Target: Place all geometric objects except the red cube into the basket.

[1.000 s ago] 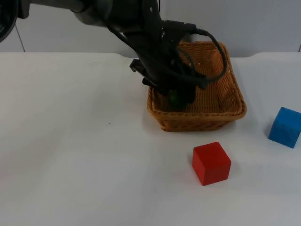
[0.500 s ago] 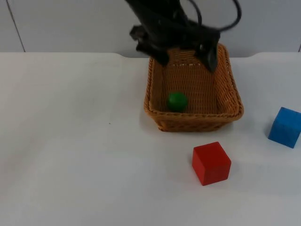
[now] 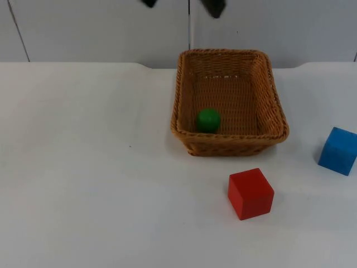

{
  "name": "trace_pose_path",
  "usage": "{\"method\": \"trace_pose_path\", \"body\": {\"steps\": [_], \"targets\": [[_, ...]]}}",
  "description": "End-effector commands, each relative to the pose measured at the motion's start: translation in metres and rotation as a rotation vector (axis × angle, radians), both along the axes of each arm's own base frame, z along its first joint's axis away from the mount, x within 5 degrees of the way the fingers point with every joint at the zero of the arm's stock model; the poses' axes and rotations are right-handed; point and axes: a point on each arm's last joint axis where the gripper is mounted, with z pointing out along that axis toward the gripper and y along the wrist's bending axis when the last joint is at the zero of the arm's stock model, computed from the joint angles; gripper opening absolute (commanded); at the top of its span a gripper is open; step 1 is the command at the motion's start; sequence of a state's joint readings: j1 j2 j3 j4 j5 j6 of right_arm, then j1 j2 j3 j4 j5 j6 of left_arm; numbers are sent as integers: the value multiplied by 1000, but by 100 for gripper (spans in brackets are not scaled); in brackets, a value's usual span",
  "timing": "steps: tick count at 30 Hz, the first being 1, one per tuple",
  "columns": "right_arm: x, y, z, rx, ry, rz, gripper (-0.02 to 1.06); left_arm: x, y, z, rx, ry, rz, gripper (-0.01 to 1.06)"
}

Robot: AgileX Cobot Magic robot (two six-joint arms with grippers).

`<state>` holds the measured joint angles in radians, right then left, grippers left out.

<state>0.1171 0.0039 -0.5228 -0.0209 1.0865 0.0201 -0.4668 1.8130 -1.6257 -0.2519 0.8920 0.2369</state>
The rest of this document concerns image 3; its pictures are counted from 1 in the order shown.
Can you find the green ball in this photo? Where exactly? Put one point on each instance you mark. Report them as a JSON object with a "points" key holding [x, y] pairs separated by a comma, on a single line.
{"points": [[208, 120]]}

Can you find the blue cube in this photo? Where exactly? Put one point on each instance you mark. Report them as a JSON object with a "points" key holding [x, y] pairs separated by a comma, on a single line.
{"points": [[338, 152]]}

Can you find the red cube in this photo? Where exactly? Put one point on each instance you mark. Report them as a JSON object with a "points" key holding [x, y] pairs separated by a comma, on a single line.
{"points": [[249, 195]]}

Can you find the brown wicker basket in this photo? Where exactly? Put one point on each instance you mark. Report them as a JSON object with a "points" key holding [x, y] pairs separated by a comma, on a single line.
{"points": [[231, 92]]}

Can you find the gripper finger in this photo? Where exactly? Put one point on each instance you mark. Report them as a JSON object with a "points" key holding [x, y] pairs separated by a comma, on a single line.
{"points": [[214, 7], [149, 2]]}

